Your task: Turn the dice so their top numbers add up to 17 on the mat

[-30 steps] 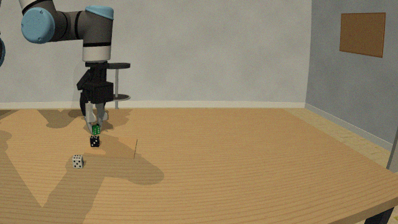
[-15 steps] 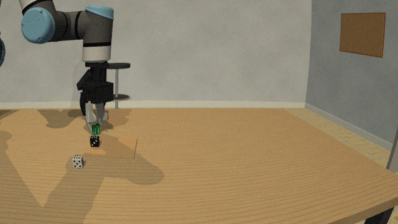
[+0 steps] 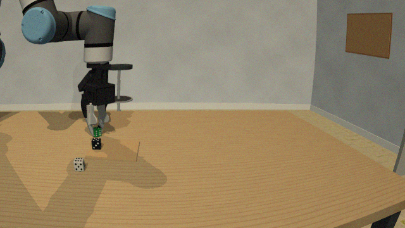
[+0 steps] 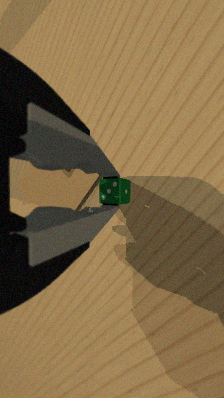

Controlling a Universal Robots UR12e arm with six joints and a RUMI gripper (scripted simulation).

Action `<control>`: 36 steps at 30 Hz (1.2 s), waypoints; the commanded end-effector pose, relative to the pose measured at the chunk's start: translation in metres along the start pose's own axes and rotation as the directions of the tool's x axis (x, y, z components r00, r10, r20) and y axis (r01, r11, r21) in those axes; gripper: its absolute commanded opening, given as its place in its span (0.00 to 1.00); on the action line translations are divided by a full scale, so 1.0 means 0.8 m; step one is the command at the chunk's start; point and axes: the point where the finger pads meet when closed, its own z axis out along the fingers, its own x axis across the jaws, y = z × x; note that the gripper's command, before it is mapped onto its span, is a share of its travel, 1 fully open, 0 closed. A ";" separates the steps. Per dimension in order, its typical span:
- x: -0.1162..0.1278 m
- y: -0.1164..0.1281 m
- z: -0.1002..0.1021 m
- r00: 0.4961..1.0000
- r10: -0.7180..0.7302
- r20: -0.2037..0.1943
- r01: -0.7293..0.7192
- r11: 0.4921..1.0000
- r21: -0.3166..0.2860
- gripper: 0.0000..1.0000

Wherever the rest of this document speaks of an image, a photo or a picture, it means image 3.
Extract green die with white pips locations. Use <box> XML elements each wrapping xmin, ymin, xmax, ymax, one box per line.
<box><xmin>93</xmin><ymin>127</ymin><xmax>101</xmax><ymax>137</ymax></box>

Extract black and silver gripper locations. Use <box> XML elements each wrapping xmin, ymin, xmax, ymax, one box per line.
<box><xmin>81</xmin><ymin>62</ymin><xmax>115</xmax><ymax>136</ymax></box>

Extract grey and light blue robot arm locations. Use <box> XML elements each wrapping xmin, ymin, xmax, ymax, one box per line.
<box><xmin>19</xmin><ymin>0</ymin><xmax>116</xmax><ymax>64</ymax></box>

